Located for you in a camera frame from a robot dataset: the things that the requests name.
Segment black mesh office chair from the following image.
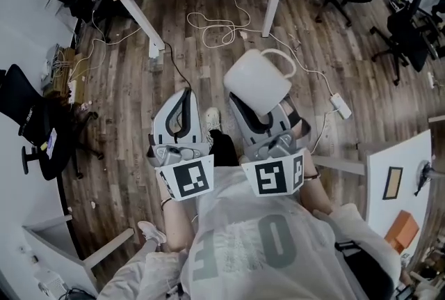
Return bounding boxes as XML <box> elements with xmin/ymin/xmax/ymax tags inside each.
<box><xmin>369</xmin><ymin>0</ymin><xmax>445</xmax><ymax>86</ymax></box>

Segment person's white sneaker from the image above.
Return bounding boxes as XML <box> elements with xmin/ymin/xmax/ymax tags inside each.
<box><xmin>137</xmin><ymin>221</ymin><xmax>168</xmax><ymax>246</ymax></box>
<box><xmin>203</xmin><ymin>106</ymin><xmax>222</xmax><ymax>135</ymax></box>

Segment white power strip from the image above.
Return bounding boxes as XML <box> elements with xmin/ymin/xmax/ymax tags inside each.
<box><xmin>67</xmin><ymin>79</ymin><xmax>78</xmax><ymax>104</ymax></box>
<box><xmin>329</xmin><ymin>93</ymin><xmax>353</xmax><ymax>120</ymax></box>

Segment person's light trouser leg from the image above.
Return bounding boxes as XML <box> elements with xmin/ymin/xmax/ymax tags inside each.
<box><xmin>97</xmin><ymin>241</ymin><xmax>157</xmax><ymax>300</ymax></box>

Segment black frame with tan panel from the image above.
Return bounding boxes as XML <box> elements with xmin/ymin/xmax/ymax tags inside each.
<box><xmin>382</xmin><ymin>166</ymin><xmax>404</xmax><ymax>201</ymax></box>

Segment person's left forearm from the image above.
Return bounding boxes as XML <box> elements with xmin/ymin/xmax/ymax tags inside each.
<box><xmin>160</xmin><ymin>183</ymin><xmax>196</xmax><ymax>253</ymax></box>

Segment person's right forearm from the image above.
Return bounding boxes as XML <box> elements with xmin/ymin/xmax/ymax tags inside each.
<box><xmin>300</xmin><ymin>152</ymin><xmax>334</xmax><ymax>216</ymax></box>

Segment white side desk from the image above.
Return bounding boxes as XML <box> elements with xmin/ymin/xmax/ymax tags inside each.
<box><xmin>22</xmin><ymin>214</ymin><xmax>136</xmax><ymax>297</ymax></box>

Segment orange box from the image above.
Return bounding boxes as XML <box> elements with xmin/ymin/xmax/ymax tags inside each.
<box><xmin>384</xmin><ymin>210</ymin><xmax>421</xmax><ymax>253</ymax></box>

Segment black office chair with tag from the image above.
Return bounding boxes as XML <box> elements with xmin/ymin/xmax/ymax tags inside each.
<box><xmin>0</xmin><ymin>64</ymin><xmax>105</xmax><ymax>182</ymax></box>

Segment person's black trouser leg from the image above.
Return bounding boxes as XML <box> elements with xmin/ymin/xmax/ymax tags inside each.
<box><xmin>207</xmin><ymin>129</ymin><xmax>241</xmax><ymax>168</ymax></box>

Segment person's white printed shirt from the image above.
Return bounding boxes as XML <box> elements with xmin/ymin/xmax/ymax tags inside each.
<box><xmin>145</xmin><ymin>166</ymin><xmax>401</xmax><ymax>300</ymax></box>

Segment person's right hand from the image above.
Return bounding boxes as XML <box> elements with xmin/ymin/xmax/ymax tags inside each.
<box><xmin>285</xmin><ymin>99</ymin><xmax>312</xmax><ymax>137</ymax></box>

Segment black shoulder bag strap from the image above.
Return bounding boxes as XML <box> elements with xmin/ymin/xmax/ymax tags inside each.
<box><xmin>334</xmin><ymin>239</ymin><xmax>396</xmax><ymax>297</ymax></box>

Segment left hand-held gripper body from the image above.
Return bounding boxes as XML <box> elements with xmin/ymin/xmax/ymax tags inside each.
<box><xmin>147</xmin><ymin>142</ymin><xmax>215</xmax><ymax>202</ymax></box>

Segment long white floor cable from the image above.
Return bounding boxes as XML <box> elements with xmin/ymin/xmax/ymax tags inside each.
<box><xmin>186</xmin><ymin>0</ymin><xmax>335</xmax><ymax>98</ymax></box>

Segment white charging cables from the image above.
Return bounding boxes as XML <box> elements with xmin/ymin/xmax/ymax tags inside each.
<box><xmin>51</xmin><ymin>8</ymin><xmax>143</xmax><ymax>84</ymax></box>

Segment black floor cable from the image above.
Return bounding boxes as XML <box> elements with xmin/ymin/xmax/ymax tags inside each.
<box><xmin>163</xmin><ymin>42</ymin><xmax>193</xmax><ymax>90</ymax></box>

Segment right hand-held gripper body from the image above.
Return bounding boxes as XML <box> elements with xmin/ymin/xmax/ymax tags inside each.
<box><xmin>241</xmin><ymin>129</ymin><xmax>307</xmax><ymax>198</ymax></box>

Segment white ceramic mug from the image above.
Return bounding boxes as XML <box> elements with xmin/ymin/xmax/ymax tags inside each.
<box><xmin>222</xmin><ymin>49</ymin><xmax>297</xmax><ymax>116</ymax></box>

